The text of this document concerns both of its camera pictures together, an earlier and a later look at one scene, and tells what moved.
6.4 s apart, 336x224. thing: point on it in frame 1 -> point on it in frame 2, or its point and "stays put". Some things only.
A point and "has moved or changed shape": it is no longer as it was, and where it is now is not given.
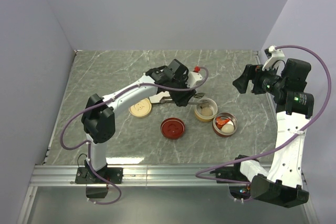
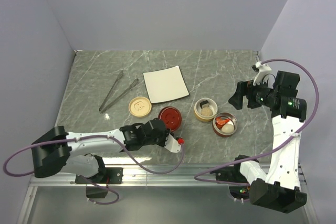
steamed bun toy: x=206 y=112 stays put
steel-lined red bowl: x=224 y=124 stays put
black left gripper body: x=180 y=83 -> x=160 y=140
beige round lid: x=142 y=109 stays put
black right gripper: x=255 y=73 -> x=237 y=100
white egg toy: x=228 y=127 stays put
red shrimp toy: x=220 y=121 stays put
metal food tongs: x=165 y=97 has moved or changed shape
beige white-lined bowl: x=206 y=112 stays put
